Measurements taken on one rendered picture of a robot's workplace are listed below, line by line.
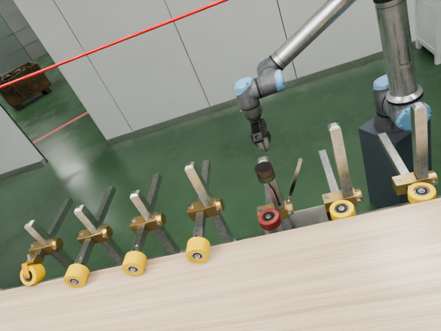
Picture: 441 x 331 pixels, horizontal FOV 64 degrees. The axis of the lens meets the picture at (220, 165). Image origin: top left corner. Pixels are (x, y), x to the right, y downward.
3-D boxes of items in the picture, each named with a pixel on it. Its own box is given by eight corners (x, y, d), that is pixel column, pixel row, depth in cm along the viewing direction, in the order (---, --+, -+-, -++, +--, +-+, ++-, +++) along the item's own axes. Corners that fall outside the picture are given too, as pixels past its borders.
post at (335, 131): (348, 221, 142) (327, 123, 115) (357, 219, 141) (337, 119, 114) (350, 228, 139) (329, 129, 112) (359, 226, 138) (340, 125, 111)
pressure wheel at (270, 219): (265, 230, 139) (256, 209, 132) (285, 225, 137) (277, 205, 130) (266, 245, 132) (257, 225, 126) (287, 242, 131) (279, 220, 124)
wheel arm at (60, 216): (68, 202, 181) (65, 198, 180) (73, 201, 181) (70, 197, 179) (37, 262, 153) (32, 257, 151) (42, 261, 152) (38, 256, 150)
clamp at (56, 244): (41, 247, 161) (33, 240, 158) (65, 242, 158) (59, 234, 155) (35, 259, 156) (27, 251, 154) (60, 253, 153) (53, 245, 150)
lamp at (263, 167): (271, 206, 133) (254, 163, 121) (285, 203, 132) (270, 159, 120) (272, 218, 129) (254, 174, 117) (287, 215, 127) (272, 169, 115)
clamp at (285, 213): (260, 215, 142) (256, 206, 140) (293, 207, 139) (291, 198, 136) (260, 225, 138) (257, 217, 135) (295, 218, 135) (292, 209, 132)
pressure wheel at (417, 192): (405, 218, 121) (403, 194, 114) (415, 202, 124) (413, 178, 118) (430, 226, 115) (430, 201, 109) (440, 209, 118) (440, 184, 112)
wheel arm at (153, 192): (155, 178, 169) (152, 173, 167) (163, 177, 169) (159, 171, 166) (131, 266, 130) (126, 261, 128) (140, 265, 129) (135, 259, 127)
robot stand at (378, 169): (369, 202, 232) (357, 127, 198) (397, 181, 237) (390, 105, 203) (402, 222, 212) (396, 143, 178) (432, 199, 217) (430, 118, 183)
